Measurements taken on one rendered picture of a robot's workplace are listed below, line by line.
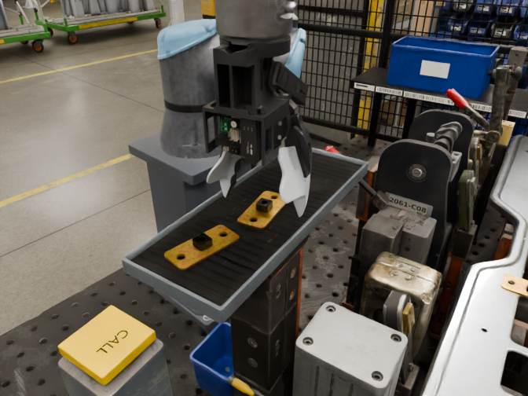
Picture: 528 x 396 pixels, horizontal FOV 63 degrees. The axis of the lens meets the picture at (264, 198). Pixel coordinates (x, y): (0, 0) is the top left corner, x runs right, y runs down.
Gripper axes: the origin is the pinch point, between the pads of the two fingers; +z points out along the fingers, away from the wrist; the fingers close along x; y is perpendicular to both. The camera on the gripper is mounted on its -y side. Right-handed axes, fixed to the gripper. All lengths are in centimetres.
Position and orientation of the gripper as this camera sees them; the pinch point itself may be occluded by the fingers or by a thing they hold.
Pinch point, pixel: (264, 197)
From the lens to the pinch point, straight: 55.0
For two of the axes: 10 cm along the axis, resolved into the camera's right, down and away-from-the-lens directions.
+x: 9.0, 2.3, -3.8
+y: -4.4, 4.7, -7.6
